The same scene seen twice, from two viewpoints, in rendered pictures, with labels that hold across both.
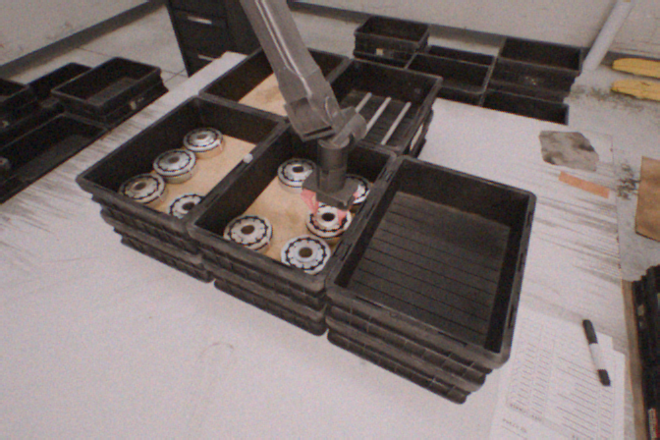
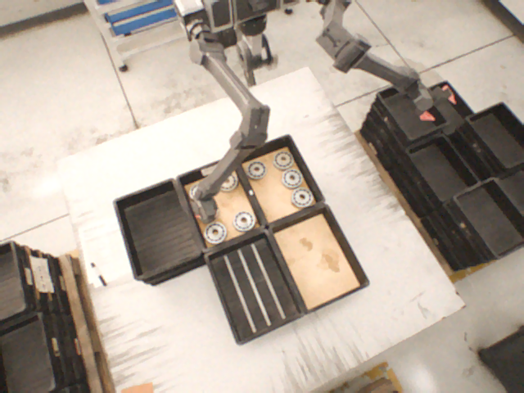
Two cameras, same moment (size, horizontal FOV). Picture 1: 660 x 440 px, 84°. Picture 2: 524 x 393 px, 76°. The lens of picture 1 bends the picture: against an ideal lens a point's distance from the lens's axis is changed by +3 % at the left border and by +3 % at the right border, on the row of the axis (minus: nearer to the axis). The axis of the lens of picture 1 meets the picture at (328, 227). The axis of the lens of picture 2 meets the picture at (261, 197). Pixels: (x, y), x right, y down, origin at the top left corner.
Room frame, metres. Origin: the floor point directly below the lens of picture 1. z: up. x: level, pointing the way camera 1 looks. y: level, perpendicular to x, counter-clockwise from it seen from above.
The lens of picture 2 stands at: (1.07, -0.23, 2.35)
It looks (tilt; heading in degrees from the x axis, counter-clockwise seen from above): 68 degrees down; 131
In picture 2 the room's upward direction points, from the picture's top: straight up
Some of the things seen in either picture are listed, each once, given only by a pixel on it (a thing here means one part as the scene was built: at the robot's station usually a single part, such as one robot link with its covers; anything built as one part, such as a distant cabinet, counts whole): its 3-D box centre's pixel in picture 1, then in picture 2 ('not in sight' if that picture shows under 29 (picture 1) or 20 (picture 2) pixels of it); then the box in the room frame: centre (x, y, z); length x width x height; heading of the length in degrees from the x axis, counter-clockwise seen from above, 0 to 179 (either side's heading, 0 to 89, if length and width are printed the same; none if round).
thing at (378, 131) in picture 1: (369, 117); (253, 285); (0.92, -0.12, 0.87); 0.40 x 0.30 x 0.11; 154
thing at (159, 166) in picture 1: (174, 161); (292, 178); (0.73, 0.39, 0.86); 0.10 x 0.10 x 0.01
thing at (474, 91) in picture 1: (435, 112); not in sight; (1.75, -0.58, 0.37); 0.40 x 0.30 x 0.45; 65
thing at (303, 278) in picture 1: (301, 191); (219, 201); (0.56, 0.06, 0.92); 0.40 x 0.30 x 0.02; 154
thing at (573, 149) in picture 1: (568, 146); not in sight; (0.99, -0.80, 0.71); 0.22 x 0.19 x 0.01; 155
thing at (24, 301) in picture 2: not in sight; (19, 289); (-0.14, -0.98, 0.37); 0.40 x 0.30 x 0.45; 155
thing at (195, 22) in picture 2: not in sight; (199, 30); (0.24, 0.39, 1.45); 0.09 x 0.08 x 0.12; 65
